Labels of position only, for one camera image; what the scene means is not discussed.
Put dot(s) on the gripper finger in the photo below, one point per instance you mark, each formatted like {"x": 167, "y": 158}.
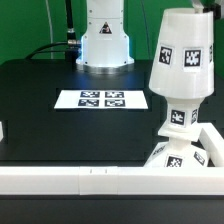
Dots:
{"x": 202, "y": 6}

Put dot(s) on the white lamp base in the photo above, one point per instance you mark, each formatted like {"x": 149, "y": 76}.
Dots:
{"x": 178, "y": 151}

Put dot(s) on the white wall bar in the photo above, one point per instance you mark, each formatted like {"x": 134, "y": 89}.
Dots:
{"x": 110, "y": 181}
{"x": 1, "y": 131}
{"x": 213, "y": 143}

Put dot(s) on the white conical lamp shade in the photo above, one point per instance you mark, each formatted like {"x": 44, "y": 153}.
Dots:
{"x": 183, "y": 64}

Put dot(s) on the white front wall bar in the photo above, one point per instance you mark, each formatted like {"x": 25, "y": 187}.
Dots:
{"x": 110, "y": 181}

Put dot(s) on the white lamp bulb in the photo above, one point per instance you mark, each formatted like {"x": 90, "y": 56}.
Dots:
{"x": 182, "y": 113}

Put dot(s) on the white marker sheet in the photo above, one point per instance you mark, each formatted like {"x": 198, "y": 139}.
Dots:
{"x": 101, "y": 99}

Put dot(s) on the white left wall bar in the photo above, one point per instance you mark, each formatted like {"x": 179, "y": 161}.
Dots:
{"x": 1, "y": 131}

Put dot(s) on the white right wall bar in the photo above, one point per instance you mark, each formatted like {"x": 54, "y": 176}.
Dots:
{"x": 213, "y": 143}

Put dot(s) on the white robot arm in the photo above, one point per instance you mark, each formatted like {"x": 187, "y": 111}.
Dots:
{"x": 105, "y": 45}

